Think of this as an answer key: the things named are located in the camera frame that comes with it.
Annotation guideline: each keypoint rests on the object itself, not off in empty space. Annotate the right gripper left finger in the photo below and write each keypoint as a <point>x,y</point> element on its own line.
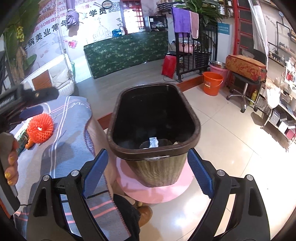
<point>47,219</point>

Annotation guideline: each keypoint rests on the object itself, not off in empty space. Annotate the orange foam fruit net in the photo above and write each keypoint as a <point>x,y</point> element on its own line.
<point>40,128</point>

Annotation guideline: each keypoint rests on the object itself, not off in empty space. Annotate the brown wicker trash bin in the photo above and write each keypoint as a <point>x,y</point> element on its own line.
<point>152,128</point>

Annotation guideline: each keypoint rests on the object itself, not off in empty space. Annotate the left hand yellow nails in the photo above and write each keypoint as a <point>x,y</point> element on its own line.
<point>11,173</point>

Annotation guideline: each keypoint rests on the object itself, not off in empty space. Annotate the orange brown cushion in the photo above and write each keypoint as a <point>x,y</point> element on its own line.
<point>42,81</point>

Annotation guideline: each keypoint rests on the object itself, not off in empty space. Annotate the green white wrapper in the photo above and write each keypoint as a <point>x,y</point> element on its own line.
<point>22,138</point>

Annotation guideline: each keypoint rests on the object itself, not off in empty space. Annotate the orange peel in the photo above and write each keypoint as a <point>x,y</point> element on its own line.
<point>29,144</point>

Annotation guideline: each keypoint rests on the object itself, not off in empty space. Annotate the white wicker swing sofa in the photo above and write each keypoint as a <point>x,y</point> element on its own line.
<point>61,73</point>

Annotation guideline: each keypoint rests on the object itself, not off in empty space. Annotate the grey striped tablecloth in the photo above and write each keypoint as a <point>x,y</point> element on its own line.
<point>76,139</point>

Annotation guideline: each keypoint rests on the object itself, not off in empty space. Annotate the pink round stool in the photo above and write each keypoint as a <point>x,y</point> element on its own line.
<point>130,185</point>

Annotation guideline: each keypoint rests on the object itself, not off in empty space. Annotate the green patterned counter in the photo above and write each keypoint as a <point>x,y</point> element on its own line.
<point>114,54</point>

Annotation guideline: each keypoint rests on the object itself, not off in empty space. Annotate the white utility cart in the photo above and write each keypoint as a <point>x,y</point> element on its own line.
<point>278,96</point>

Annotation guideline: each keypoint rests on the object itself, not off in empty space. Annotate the black swivel stool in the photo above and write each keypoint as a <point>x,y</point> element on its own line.
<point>243,95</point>

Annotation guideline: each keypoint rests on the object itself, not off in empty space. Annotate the orange plastic bucket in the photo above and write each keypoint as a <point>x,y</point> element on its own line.
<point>212,83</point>

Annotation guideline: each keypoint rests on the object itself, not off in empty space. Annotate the pink plastic basin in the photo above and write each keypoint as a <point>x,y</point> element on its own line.
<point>219,68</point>

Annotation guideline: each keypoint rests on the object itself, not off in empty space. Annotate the orange patterned cushion box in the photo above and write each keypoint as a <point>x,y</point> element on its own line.
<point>246,67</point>

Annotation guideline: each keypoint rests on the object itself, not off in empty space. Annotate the red bag on floor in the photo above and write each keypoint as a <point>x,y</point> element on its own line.
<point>169,66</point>

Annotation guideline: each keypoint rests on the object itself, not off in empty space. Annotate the black metal rack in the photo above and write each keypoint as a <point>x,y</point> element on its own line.
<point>195,54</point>

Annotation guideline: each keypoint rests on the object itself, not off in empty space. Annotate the purple towel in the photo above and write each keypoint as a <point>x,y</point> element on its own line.
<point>181,19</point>

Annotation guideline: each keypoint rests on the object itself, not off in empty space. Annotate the red ladder shelf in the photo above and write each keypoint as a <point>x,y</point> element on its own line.
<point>243,33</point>

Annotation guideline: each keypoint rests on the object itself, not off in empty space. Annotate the pink towel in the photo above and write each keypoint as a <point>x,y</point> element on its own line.
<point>194,20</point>

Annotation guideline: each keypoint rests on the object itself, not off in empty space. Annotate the green potted plant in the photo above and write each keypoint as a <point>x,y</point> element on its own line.
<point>207,10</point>

